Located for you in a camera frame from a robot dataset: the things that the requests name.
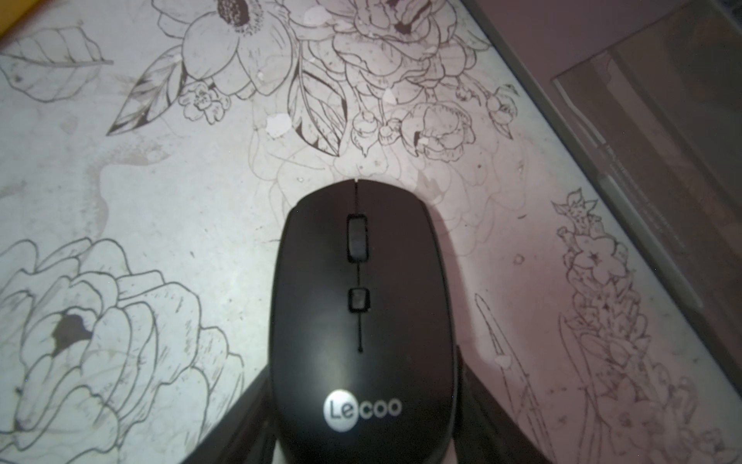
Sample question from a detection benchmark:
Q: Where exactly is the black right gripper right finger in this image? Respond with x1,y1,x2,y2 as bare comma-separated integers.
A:
453,350,549,464

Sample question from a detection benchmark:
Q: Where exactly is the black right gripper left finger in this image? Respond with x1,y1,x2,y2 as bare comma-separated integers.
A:
184,365,276,464

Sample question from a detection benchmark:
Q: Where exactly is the black wireless mouse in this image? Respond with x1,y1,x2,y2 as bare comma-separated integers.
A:
269,180,458,463

